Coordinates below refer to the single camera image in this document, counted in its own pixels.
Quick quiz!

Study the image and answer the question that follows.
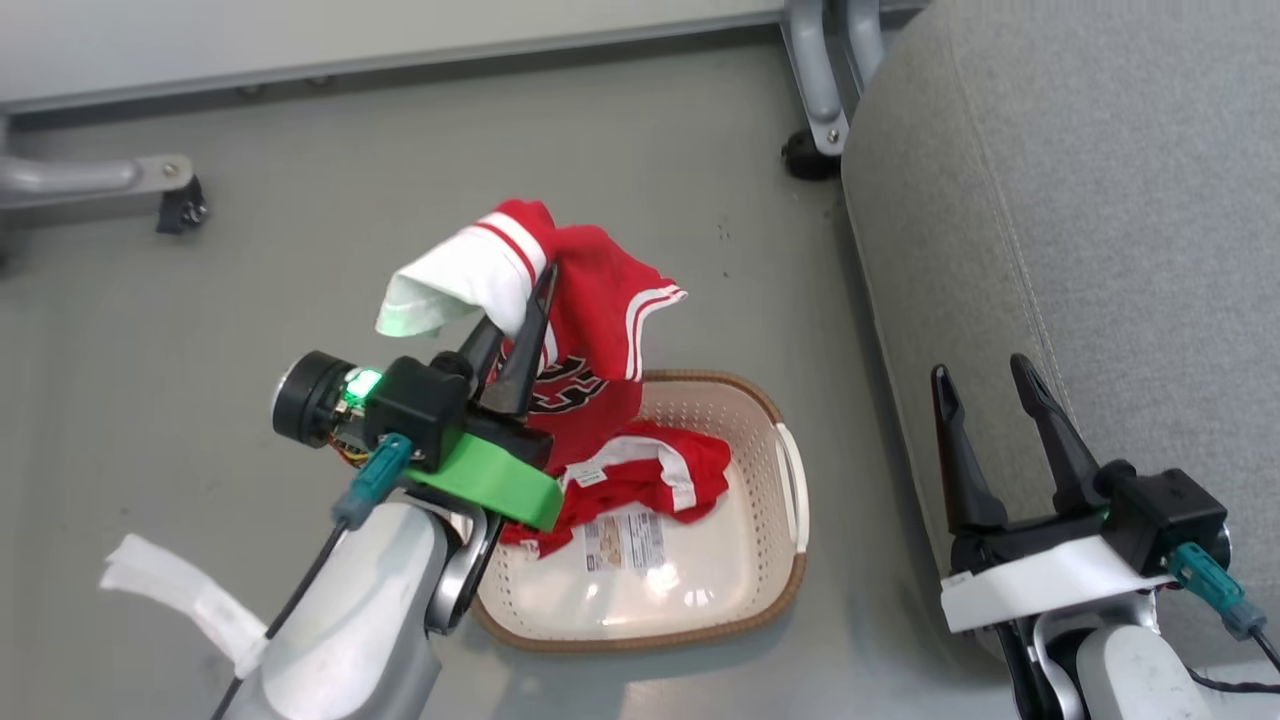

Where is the grey fabric sofa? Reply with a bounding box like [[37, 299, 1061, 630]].
[[840, 0, 1280, 671]]

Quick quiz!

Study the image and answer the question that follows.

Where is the cream perforated laundry basket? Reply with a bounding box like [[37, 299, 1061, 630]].
[[440, 370, 811, 656]]

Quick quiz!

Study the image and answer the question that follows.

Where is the right cable teal connector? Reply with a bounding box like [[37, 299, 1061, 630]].
[[1168, 543, 1280, 696]]

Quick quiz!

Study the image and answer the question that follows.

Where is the white fabric strap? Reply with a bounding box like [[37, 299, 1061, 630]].
[[100, 533, 271, 679]]

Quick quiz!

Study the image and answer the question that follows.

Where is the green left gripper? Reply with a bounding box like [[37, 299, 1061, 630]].
[[405, 262, 563, 532]]

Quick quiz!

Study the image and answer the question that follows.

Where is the white partition panel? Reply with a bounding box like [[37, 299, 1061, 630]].
[[0, 0, 791, 113]]

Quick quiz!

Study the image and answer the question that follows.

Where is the red white basketball jersey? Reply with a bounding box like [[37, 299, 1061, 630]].
[[375, 198, 733, 561]]

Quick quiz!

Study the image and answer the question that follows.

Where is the paper label sticker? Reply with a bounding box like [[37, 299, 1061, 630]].
[[582, 510, 669, 573]]

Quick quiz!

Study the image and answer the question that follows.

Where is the cable teal connector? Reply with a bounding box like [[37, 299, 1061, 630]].
[[1168, 543, 1280, 696], [208, 433, 413, 720]]

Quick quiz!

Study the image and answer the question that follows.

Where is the black caster wheel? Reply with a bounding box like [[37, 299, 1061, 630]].
[[155, 177, 209, 236], [780, 130, 843, 182]]

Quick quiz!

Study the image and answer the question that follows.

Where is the left cable teal connector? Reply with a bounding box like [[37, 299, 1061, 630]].
[[208, 433, 413, 720]]

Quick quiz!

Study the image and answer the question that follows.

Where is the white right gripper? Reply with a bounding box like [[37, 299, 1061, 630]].
[[930, 353, 1179, 633]]

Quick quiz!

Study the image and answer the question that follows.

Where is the grey metal partition foot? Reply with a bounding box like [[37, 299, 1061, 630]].
[[782, 0, 851, 158], [840, 0, 887, 96], [0, 153, 196, 216]]

